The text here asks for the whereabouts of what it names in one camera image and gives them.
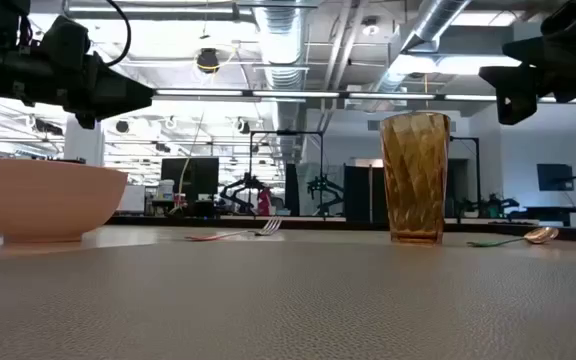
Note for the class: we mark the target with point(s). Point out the dark monitor on arm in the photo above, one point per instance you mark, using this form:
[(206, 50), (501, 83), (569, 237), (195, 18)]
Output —
[(554, 177)]

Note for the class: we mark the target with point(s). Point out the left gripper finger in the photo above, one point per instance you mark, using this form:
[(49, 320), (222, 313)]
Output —
[(118, 106), (113, 85)]

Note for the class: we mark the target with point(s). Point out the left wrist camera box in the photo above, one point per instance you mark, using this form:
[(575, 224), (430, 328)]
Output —
[(65, 40)]

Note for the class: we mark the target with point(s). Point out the dark background table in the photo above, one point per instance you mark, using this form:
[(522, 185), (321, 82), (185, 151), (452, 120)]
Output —
[(558, 211)]

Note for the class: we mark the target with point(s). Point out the red background object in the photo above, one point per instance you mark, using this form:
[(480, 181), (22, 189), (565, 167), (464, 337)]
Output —
[(264, 202)]

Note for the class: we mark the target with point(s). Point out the amber faceted plastic tumbler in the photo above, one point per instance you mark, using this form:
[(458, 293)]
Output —
[(415, 175)]

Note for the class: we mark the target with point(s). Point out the black table frame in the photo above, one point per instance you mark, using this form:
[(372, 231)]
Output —
[(218, 221)]

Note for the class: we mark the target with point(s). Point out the black background robot arm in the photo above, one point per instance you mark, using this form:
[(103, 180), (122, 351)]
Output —
[(493, 204), (240, 187), (325, 187)]

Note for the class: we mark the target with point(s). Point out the black background monitor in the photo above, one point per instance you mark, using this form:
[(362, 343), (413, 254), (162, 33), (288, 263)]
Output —
[(193, 180)]

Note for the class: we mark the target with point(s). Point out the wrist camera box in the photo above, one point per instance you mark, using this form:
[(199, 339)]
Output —
[(573, 17), (65, 40)]

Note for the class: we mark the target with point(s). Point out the white bucket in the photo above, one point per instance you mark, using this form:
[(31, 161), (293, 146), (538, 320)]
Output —
[(165, 190)]

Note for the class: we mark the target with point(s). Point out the long ceiling light strip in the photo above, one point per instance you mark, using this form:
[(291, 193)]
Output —
[(293, 94)]

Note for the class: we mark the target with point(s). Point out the silver ribbed ventilation duct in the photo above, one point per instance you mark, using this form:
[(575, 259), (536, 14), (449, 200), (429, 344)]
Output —
[(283, 40)]

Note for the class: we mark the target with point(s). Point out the black background rig frame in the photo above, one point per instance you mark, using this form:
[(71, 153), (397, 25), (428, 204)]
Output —
[(288, 133), (477, 170)]

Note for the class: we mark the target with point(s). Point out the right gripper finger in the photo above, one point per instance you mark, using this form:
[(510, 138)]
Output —
[(515, 82), (538, 50)]

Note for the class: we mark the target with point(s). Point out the peach orange bowl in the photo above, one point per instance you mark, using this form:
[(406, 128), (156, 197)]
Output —
[(43, 200)]

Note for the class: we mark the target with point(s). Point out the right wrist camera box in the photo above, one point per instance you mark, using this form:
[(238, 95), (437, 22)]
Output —
[(573, 17)]

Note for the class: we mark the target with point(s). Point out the black background cabinet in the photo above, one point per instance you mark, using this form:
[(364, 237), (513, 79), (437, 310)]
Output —
[(358, 195)]

